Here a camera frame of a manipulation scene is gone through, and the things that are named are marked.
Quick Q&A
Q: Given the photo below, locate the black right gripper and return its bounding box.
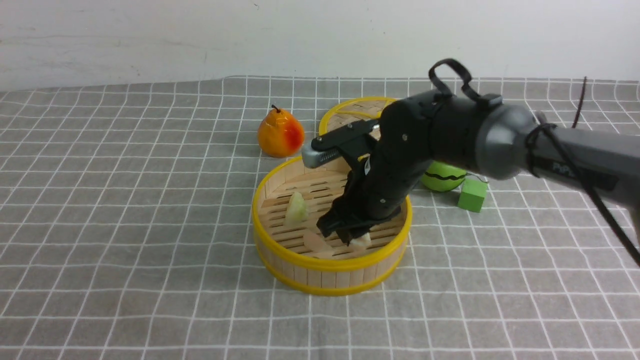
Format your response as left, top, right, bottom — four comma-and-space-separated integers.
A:
316, 97, 441, 246

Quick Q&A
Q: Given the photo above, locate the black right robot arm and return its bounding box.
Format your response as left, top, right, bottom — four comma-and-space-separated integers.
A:
302, 58, 639, 245

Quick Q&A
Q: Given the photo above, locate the green toy watermelon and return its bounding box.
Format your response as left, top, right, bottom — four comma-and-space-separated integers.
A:
420, 161, 467, 193

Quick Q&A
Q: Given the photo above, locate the pink dumpling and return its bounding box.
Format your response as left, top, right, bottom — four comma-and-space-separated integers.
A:
302, 229, 334, 254

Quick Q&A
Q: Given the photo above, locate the green cube block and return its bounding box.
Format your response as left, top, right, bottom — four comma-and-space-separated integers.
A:
457, 178, 489, 214

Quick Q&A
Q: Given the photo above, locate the bamboo steamer tray yellow rim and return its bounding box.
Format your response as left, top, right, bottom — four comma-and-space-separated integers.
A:
251, 157, 413, 297

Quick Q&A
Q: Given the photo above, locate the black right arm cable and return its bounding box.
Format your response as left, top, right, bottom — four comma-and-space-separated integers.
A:
525, 76, 640, 268

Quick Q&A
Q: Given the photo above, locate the cream white dumpling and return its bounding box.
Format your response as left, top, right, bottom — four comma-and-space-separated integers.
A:
348, 232, 372, 253

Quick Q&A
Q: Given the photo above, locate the pale green dumpling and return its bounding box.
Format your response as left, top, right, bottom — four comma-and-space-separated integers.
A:
283, 192, 309, 227

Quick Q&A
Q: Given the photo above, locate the orange toy pear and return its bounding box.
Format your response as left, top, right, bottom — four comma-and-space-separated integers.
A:
257, 104, 306, 158

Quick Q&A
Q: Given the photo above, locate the woven bamboo steamer lid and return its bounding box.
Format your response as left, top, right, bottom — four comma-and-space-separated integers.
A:
318, 96, 396, 136

